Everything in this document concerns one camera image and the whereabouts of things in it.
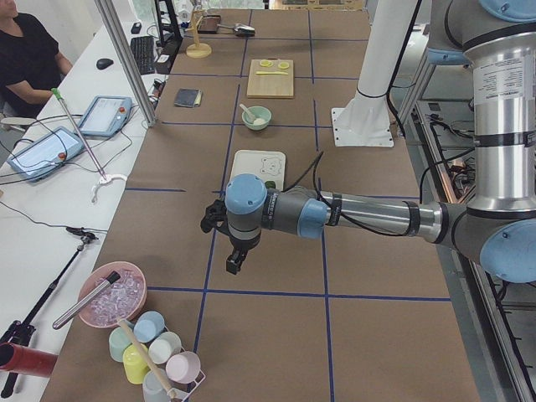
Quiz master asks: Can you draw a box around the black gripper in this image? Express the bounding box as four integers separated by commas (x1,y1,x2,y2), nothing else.
200,199,260,274

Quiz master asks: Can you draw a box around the cream plastic spoon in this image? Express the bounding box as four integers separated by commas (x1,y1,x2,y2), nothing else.
240,103,256,124

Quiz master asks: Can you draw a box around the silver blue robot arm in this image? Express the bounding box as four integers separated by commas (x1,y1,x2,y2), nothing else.
200,1,535,283

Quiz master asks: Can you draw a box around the pink bowl with ice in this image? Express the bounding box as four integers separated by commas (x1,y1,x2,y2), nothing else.
79,261,147,328

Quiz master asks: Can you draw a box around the light green bowl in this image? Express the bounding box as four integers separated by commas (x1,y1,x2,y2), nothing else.
241,106,272,131

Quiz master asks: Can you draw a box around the cream bear tray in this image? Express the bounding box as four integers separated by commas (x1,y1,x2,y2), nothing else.
229,150,286,190

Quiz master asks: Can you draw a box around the white cup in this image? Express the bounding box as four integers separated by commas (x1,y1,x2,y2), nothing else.
148,331,182,364

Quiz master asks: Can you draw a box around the blue cup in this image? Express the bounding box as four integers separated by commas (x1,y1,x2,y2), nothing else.
133,311,165,343

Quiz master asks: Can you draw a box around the pink cup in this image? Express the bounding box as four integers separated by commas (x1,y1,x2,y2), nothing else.
166,351,201,384

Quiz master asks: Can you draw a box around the steel tube tool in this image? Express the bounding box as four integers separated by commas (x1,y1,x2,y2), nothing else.
52,271,121,330

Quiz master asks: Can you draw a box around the green cup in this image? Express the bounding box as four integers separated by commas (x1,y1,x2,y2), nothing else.
108,327,131,363

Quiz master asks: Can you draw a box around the yellow cup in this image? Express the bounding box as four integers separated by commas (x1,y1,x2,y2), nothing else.
122,344,151,384

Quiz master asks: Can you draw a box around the grey yellow sponge cloth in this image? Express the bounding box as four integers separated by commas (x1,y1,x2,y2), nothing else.
173,88,203,108

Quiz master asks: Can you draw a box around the bamboo cutting board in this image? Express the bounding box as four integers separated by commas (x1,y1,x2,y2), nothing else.
246,59,295,99

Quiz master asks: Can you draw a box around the yellow plastic knife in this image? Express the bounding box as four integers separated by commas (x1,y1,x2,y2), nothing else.
255,70,289,76

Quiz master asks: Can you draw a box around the blue teach pendant far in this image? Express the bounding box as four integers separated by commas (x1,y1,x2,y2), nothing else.
78,95,133,138

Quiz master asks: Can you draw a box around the blue teach pendant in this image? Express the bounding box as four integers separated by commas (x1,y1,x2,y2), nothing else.
8,126,84,182
78,95,133,138

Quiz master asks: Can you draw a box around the wooden mug tree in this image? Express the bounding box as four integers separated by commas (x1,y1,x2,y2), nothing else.
186,5,212,59

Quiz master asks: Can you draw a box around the blue teach pendant near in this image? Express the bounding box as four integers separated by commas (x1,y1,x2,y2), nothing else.
8,126,84,182

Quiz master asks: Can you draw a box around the black tripod stick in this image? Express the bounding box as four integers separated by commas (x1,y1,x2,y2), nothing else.
0,225,100,394

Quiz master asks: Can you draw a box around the metal scoop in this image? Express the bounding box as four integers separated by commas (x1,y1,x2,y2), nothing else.
218,23,255,38

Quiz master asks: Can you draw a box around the black keyboard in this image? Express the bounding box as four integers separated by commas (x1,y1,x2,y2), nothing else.
130,36,155,75

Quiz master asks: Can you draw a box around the metal tray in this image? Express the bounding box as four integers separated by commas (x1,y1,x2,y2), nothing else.
198,15,221,34

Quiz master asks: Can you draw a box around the black computer mouse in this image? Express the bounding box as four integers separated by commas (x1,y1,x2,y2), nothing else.
95,58,114,70

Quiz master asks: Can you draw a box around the red bottle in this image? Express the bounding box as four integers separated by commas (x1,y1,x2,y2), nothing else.
1,343,58,378

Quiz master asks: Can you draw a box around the person in black shirt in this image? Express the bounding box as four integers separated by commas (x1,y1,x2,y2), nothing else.
1,1,73,118

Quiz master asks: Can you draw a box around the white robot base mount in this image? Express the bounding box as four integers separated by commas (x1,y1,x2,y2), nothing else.
332,0,420,147

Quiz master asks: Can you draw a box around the aluminium frame post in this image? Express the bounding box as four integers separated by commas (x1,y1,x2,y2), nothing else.
95,0,157,127

